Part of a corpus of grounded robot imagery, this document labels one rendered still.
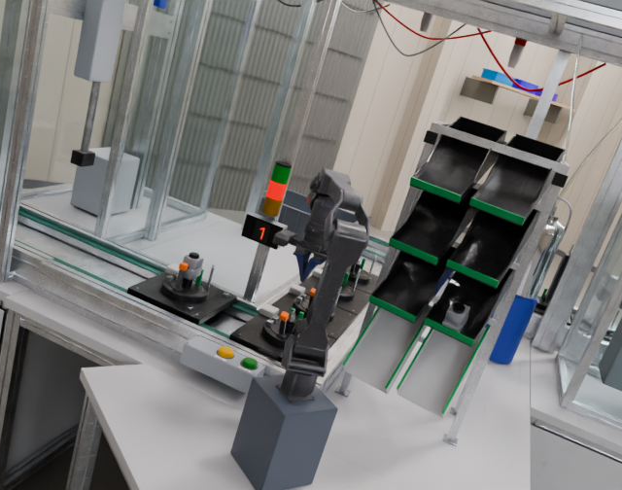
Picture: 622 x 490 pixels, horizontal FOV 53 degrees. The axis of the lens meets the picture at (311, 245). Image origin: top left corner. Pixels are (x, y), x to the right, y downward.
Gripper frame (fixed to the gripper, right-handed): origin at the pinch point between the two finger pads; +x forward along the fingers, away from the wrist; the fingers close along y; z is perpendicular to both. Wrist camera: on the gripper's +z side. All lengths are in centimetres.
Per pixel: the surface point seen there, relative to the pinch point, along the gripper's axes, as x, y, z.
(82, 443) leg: 58, 37, -21
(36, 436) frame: 101, 79, 18
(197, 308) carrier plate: 28.4, 30.8, 13.3
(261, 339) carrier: 28.4, 9.3, 11.9
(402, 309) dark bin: 5.4, -23.9, 13.9
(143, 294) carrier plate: 28, 46, 8
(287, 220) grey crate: 49, 74, 204
